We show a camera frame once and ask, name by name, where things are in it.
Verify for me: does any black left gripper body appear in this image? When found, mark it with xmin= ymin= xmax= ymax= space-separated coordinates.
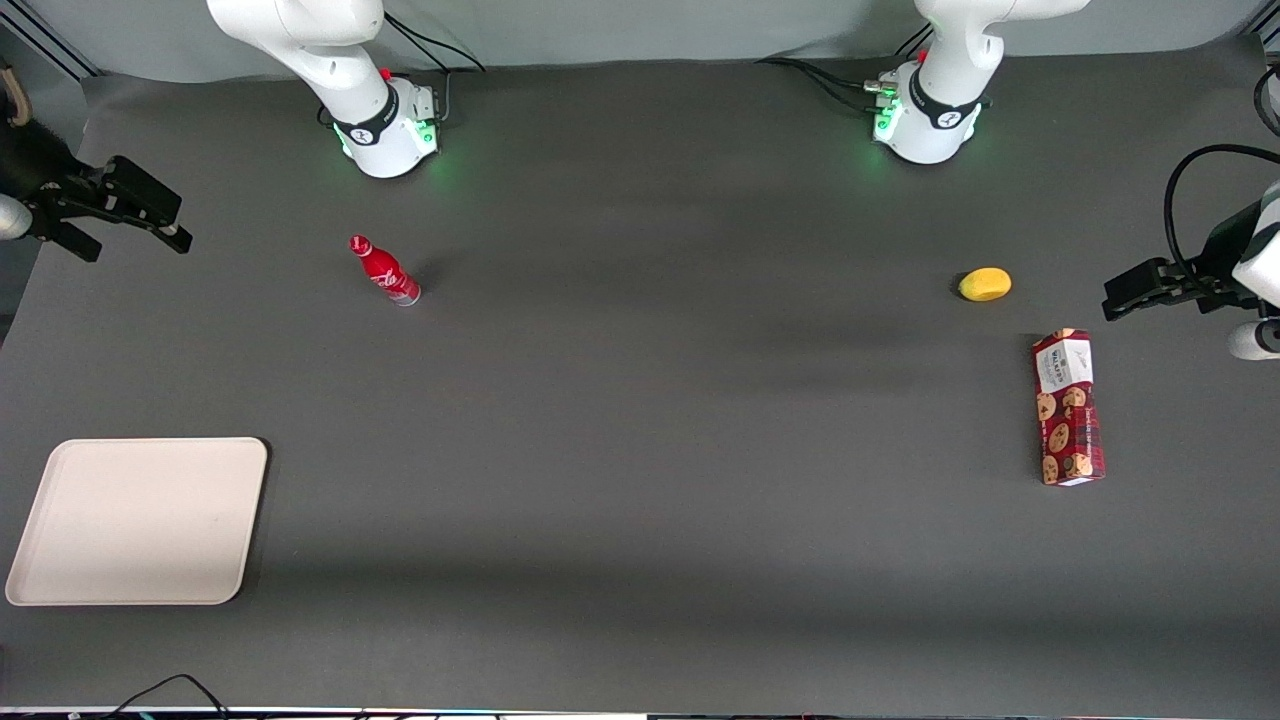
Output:
xmin=1193 ymin=200 xmax=1265 ymax=314

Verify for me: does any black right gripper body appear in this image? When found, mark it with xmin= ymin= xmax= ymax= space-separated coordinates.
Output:
xmin=0 ymin=122 xmax=109 ymax=243

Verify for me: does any red coke bottle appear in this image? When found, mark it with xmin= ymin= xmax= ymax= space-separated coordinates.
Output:
xmin=348 ymin=234 xmax=422 ymax=308

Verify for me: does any beige plastic tray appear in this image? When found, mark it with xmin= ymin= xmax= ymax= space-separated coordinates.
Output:
xmin=5 ymin=437 xmax=269 ymax=607

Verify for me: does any red cookie box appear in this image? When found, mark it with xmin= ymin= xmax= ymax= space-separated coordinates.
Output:
xmin=1031 ymin=328 xmax=1107 ymax=488

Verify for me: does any yellow lemon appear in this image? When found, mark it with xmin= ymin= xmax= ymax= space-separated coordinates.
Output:
xmin=957 ymin=267 xmax=1013 ymax=303

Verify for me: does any looped black gripper cable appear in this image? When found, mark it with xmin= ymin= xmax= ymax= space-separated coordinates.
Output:
xmin=1163 ymin=144 xmax=1280 ymax=286

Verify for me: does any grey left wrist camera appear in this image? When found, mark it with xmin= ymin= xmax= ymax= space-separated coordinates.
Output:
xmin=1228 ymin=318 xmax=1280 ymax=362

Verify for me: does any curved black cable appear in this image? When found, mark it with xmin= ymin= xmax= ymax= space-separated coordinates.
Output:
xmin=1254 ymin=64 xmax=1280 ymax=138

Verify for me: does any long black base cable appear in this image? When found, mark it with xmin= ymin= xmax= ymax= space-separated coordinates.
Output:
xmin=383 ymin=10 xmax=488 ymax=73

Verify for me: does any black cable with metal plug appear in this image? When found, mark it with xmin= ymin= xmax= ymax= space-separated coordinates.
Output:
xmin=755 ymin=56 xmax=894 ymax=93
xmin=800 ymin=66 xmax=894 ymax=114

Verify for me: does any thin black cable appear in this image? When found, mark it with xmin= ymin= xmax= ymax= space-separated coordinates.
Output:
xmin=100 ymin=673 xmax=233 ymax=720

